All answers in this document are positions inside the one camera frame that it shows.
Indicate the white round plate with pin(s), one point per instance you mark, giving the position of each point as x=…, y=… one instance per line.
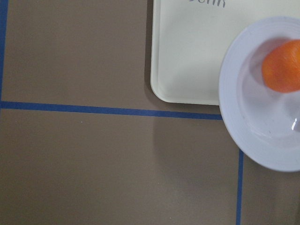
x=265, y=124

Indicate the orange fruit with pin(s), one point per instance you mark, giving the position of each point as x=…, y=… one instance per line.
x=281, y=68

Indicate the cream bear tray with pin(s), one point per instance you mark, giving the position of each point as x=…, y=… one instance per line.
x=190, y=39

